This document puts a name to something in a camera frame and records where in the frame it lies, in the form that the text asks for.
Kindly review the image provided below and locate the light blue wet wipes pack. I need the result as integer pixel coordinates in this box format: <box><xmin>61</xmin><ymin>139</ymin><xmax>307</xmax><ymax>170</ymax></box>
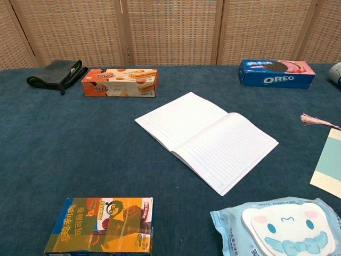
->
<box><xmin>209</xmin><ymin>196</ymin><xmax>341</xmax><ymax>256</ymax></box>

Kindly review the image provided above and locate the blue pink Oreo box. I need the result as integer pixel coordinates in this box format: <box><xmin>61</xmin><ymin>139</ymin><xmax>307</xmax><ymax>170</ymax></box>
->
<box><xmin>238</xmin><ymin>59</ymin><xmax>316</xmax><ymax>89</ymax></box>

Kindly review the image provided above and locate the yellow green Oreo cocoa box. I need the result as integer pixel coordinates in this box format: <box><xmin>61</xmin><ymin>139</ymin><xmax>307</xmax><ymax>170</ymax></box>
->
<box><xmin>43</xmin><ymin>197</ymin><xmax>154</xmax><ymax>256</ymax></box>

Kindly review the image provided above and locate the woven folding screen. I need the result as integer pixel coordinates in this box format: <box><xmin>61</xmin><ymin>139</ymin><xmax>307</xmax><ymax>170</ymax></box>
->
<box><xmin>0</xmin><ymin>0</ymin><xmax>341</xmax><ymax>71</ymax></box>

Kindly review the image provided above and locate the blue white drink can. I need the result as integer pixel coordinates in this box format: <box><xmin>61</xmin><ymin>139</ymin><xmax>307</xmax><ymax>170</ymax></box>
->
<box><xmin>328</xmin><ymin>62</ymin><xmax>341</xmax><ymax>86</ymax></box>

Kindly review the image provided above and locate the open white lined notebook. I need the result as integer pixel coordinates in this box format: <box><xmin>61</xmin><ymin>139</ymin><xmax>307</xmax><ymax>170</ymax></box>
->
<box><xmin>134</xmin><ymin>92</ymin><xmax>280</xmax><ymax>197</ymax></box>

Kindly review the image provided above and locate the grey cloth black trim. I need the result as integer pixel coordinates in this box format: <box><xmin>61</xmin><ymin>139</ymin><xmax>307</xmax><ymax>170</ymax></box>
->
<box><xmin>26</xmin><ymin>60</ymin><xmax>88</xmax><ymax>96</ymax></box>

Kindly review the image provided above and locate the orange wafer roll box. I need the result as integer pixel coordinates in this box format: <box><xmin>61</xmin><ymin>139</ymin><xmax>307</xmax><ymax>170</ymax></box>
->
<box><xmin>81</xmin><ymin>68</ymin><xmax>160</xmax><ymax>98</ymax></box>

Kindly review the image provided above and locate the teal table cloth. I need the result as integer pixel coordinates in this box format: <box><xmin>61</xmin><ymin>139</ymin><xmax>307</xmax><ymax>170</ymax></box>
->
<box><xmin>0</xmin><ymin>62</ymin><xmax>341</xmax><ymax>256</ymax></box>

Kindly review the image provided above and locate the light blue bookmark pink tassel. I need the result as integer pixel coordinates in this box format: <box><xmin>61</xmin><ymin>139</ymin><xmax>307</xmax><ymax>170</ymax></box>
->
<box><xmin>301</xmin><ymin>113</ymin><xmax>341</xmax><ymax>192</ymax></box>

